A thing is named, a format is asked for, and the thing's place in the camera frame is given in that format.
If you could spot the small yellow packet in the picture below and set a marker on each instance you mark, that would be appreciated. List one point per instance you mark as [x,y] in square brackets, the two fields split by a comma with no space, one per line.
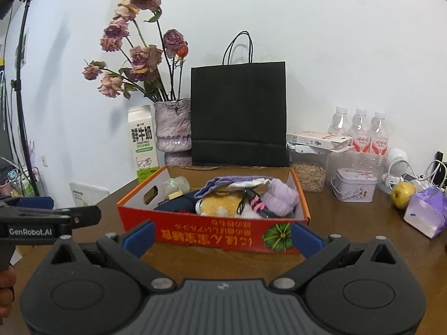
[175,195]

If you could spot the small white desk fan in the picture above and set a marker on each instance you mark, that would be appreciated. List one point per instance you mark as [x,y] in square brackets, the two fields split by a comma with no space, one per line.
[396,167]

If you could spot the white green milk carton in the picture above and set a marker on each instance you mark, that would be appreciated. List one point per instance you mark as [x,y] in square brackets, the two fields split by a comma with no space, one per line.
[141,143]

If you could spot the yellow green apple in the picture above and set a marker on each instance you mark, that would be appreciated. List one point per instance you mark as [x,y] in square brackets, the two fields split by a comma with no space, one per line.
[403,195]

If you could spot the person's left hand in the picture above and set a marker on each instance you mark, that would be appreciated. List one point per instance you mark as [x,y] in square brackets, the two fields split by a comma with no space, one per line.
[7,289]

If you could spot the floral tin box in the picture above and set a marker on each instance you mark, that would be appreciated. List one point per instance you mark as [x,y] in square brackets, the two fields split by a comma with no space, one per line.
[354,185]

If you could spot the clear jar of seeds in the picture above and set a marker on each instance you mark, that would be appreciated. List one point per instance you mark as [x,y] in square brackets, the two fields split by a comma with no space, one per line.
[309,176]

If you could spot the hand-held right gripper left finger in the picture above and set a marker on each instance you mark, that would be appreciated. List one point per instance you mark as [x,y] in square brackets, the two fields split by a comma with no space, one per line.
[141,239]

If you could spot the black light stand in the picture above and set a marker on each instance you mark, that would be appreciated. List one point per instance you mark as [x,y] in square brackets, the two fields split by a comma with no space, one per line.
[16,83]

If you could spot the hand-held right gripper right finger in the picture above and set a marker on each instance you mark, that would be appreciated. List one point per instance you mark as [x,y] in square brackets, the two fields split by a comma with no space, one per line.
[307,239]

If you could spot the black paper bag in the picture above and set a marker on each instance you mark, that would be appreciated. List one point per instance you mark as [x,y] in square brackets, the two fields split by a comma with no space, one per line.
[241,111]

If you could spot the black power adapter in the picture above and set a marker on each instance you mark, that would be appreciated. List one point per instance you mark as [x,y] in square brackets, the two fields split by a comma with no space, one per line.
[439,157]

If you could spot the red cardboard box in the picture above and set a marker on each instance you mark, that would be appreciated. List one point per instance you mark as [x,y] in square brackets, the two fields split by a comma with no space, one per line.
[216,235]

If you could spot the white wall socket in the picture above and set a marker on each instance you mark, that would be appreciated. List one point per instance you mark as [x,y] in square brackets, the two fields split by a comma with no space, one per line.
[44,161]

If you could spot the clear water bottle red label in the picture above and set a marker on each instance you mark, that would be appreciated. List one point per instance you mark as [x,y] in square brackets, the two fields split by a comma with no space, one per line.
[339,122]
[379,132]
[359,129]

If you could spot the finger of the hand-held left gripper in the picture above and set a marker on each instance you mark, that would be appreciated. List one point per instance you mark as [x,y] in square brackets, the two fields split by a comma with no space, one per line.
[80,215]
[35,203]

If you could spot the purple cloth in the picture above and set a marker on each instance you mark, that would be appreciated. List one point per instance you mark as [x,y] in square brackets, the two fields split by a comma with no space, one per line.
[216,183]

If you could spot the purple white paper bag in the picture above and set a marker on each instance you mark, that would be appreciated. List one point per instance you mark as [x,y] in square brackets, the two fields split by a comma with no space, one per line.
[424,213]

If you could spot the yellow white plush toy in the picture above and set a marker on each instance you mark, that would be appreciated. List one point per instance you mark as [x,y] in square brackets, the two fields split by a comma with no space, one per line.
[216,206]

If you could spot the white red flat carton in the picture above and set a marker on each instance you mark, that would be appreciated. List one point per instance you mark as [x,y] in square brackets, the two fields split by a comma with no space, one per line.
[310,139]

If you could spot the pale green wrapped ball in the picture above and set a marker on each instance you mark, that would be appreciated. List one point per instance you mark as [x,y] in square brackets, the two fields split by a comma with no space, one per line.
[180,183]

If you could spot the dark blue case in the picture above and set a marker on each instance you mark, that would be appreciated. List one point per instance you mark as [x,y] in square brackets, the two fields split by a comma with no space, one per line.
[178,205]

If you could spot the black pink hair clip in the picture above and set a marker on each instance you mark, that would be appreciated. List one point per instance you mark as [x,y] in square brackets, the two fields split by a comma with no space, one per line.
[258,206]

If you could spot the dried rose bouquet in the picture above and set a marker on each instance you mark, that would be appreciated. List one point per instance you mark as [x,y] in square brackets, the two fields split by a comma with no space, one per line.
[145,59]

